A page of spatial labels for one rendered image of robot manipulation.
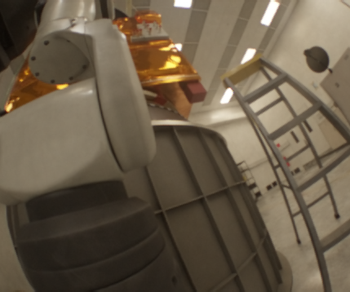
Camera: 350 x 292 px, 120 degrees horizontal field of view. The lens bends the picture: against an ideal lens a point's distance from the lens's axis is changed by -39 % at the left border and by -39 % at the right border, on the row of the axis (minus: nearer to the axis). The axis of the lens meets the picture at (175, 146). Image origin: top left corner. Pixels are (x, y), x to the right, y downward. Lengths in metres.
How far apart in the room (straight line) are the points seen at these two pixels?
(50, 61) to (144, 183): 0.57
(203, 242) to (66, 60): 0.68
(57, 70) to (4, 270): 0.24
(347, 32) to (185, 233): 7.43
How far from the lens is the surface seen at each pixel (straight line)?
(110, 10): 0.30
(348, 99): 3.16
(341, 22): 7.58
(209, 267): 0.71
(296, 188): 0.84
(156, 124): 0.76
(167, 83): 1.47
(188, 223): 0.67
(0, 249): 0.27
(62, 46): 0.16
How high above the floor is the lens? 0.73
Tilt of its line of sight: 24 degrees up
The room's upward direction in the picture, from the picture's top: 24 degrees counter-clockwise
